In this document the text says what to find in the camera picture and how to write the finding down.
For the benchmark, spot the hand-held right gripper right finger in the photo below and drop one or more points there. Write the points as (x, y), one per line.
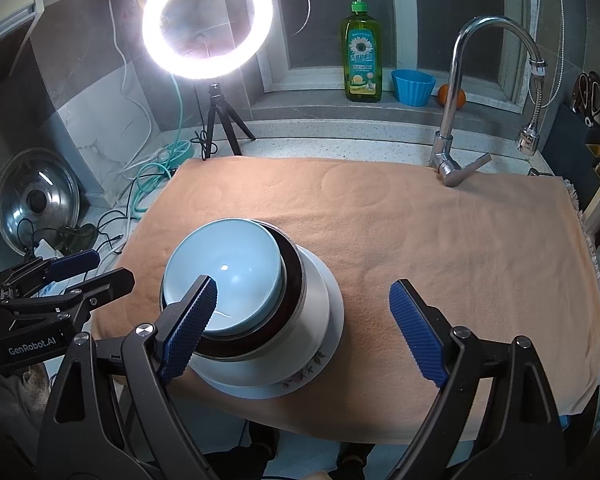
(417, 332)

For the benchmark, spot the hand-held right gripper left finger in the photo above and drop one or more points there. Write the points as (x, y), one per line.
(190, 330)

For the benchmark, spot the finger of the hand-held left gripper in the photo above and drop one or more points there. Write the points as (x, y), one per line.
(110, 282)
(75, 262)

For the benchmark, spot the pale blue ceramic bowl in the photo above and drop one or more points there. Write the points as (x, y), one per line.
(240, 270)

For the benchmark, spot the white plate pink flower print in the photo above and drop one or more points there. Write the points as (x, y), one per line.
(260, 392)

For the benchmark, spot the white plate green leaf print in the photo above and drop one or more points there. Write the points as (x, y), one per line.
(316, 320)

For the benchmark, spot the stainless steel bowl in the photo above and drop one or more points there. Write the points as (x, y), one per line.
(302, 280)

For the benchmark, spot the person's left hand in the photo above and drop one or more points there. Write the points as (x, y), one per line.
(30, 385)

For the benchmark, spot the dark green object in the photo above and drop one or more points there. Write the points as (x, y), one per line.
(77, 237)

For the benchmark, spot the steel pot lid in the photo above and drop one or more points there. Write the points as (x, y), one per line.
(35, 195)

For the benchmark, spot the orange towel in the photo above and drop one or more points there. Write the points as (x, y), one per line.
(430, 235)

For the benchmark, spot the black mini tripod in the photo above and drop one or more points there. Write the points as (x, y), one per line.
(214, 120)

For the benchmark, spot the chrome kitchen faucet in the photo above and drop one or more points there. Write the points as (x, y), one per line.
(445, 130)

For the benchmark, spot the flexible faucet sprayer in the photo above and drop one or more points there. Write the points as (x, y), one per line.
(529, 137)

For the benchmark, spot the dark blue knife block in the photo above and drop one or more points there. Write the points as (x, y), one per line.
(570, 150)

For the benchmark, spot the orange fruit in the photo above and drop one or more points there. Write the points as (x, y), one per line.
(460, 97)

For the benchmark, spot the blue fluted cup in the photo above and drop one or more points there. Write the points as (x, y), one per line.
(414, 90)

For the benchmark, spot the yellow holder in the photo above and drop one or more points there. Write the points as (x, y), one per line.
(597, 152)

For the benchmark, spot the green dish soap bottle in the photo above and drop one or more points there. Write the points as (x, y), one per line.
(362, 60)

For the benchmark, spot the black scissors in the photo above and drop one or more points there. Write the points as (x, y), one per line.
(587, 95)

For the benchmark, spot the white window frame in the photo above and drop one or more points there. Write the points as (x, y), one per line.
(402, 10)

